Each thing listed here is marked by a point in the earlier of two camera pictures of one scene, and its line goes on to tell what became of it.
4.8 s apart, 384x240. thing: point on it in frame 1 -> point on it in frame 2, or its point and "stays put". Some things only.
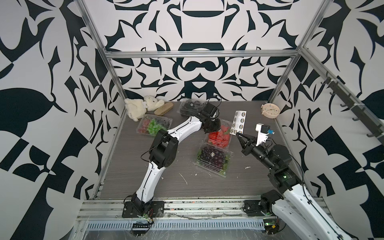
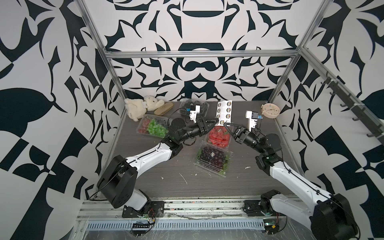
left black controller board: [140, 228] stays put
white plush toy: [137, 108] stays put
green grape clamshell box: [151, 124] stays put
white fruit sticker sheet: [238, 122] -> [224, 112]
